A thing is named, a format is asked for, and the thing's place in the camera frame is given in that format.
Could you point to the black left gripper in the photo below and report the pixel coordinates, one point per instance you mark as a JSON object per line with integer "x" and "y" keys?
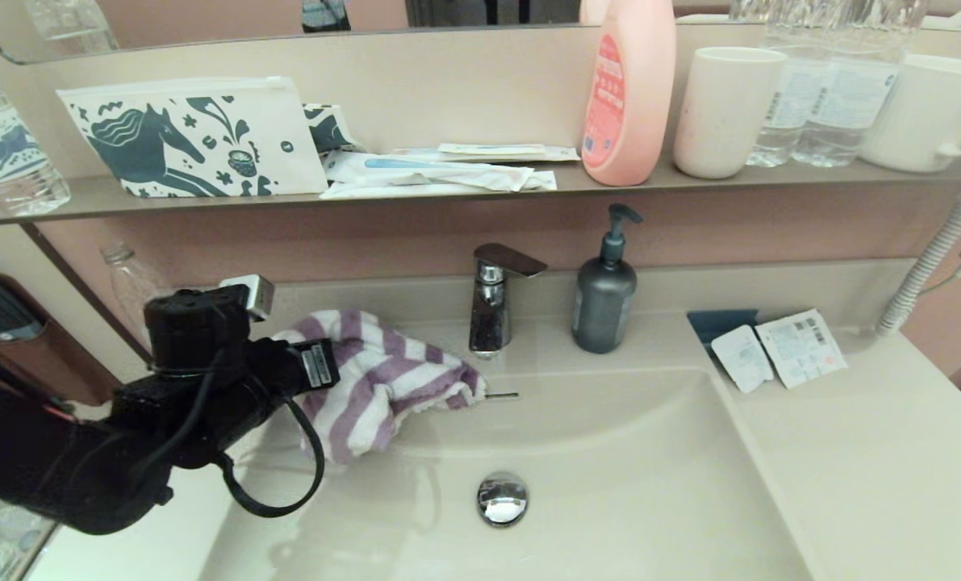
{"x": 282, "y": 363}

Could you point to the purple white striped towel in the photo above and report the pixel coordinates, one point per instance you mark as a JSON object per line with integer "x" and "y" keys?
{"x": 383, "y": 379}

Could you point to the chrome lever faucet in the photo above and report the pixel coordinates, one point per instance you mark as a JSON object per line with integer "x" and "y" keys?
{"x": 490, "y": 315}

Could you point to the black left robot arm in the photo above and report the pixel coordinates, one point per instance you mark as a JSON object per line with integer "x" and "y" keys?
{"x": 85, "y": 452}

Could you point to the beige ceramic sink basin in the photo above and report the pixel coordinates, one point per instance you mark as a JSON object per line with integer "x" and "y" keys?
{"x": 649, "y": 484}

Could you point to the slim clear plastic bottle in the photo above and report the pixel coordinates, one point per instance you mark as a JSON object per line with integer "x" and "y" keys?
{"x": 129, "y": 290}

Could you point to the long thin white packet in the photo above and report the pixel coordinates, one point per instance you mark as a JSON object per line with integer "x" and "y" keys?
{"x": 399, "y": 190}

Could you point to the white horse print pouch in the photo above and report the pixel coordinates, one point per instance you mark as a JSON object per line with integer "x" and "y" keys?
{"x": 202, "y": 137}

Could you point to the small horse print packet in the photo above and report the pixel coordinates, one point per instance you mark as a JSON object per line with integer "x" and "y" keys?
{"x": 329, "y": 127}

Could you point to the white toothbrush packet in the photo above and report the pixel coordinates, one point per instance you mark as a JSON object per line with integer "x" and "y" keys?
{"x": 448, "y": 171}

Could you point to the chrome drain stopper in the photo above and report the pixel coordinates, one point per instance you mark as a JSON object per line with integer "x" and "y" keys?
{"x": 502, "y": 498}

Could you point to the flat white amenity packet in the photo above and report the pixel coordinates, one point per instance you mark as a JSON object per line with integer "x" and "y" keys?
{"x": 496, "y": 151}

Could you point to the dark grey soap pump bottle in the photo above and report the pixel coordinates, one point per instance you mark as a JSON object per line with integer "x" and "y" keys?
{"x": 603, "y": 307}

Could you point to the water bottle with horse label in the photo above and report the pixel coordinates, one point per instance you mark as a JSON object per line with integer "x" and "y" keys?
{"x": 8, "y": 145}

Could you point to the pink lotion bottle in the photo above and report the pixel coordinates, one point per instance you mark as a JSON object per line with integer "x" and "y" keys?
{"x": 629, "y": 97}

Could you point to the teal tray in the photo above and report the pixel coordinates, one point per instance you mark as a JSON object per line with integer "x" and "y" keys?
{"x": 718, "y": 323}

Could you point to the small white sachet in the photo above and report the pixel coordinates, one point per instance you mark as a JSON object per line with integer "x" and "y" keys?
{"x": 742, "y": 359}

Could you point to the large white printed sachet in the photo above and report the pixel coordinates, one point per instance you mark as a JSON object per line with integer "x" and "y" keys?
{"x": 803, "y": 349}

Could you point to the clear ribbed water bottle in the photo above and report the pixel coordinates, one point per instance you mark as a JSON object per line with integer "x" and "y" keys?
{"x": 783, "y": 105}
{"x": 851, "y": 105}

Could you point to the black labelled left wrist camera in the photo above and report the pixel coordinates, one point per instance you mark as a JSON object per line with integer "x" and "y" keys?
{"x": 319, "y": 365}

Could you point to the grey wall shelf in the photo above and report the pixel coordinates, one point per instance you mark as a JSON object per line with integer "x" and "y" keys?
{"x": 448, "y": 202}

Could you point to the wall mirror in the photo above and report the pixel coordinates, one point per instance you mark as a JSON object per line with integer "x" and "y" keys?
{"x": 206, "y": 16}

